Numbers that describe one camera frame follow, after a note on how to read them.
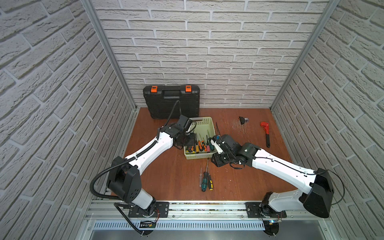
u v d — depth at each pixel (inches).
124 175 17.6
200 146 37.4
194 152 36.6
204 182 31.9
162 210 29.0
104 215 29.1
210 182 31.9
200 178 32.8
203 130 39.6
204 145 37.5
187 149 36.4
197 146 37.5
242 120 43.6
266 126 42.1
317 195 15.3
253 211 28.8
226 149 23.2
